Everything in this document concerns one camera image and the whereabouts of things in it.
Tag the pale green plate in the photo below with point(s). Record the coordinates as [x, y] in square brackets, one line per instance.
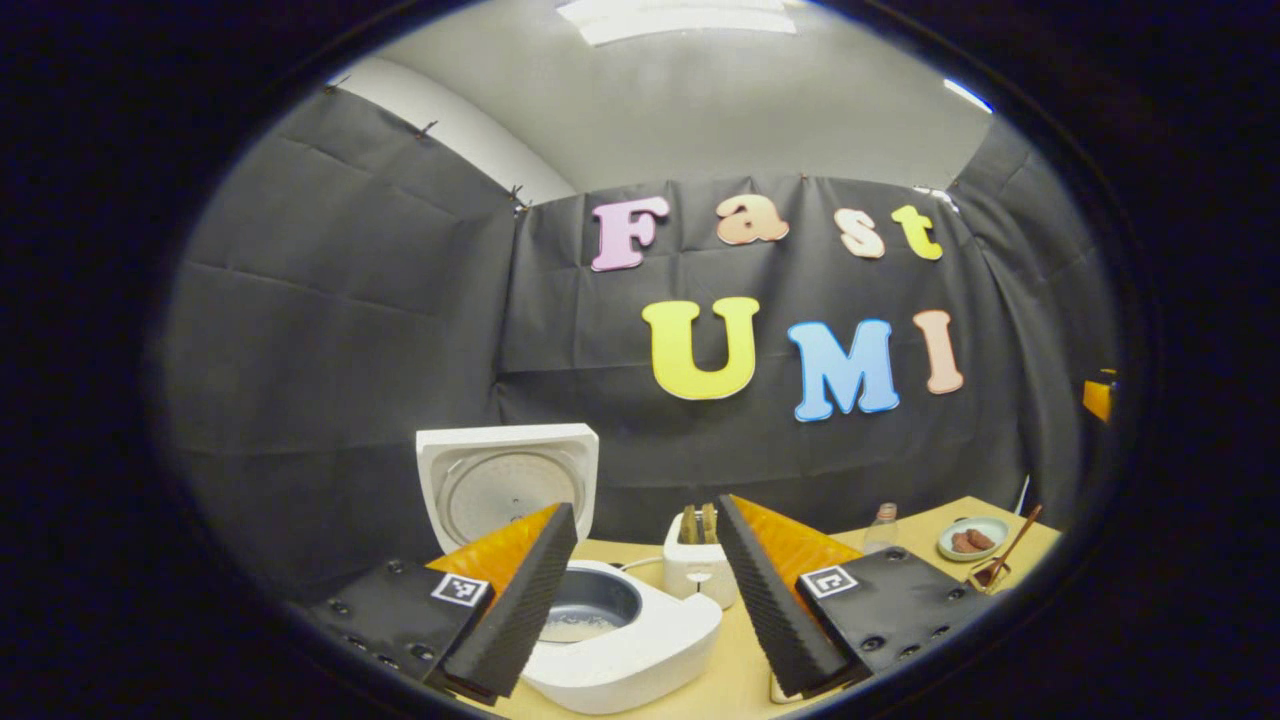
[990, 527]

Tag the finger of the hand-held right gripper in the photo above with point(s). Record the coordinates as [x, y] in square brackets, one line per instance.
[1100, 395]

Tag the red sausage piece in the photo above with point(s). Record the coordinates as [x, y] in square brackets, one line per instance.
[982, 539]
[962, 542]

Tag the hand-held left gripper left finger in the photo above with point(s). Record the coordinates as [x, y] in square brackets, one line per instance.
[515, 610]

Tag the white toaster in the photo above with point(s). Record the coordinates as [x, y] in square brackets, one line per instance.
[695, 575]

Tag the white rice cooker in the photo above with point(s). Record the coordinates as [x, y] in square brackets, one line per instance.
[660, 640]

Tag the brown bread slice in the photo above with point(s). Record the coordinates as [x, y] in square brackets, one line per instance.
[709, 524]
[690, 525]

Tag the brown wooden spoon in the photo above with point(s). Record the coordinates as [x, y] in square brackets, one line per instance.
[1015, 545]

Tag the black backdrop cloth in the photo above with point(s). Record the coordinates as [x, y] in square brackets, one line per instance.
[350, 350]

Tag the clear plastic water bottle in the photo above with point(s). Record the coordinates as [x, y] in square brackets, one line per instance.
[881, 532]

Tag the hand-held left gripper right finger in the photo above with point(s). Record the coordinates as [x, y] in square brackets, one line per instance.
[770, 610]

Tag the large ceiling light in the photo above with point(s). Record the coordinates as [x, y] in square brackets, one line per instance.
[680, 20]

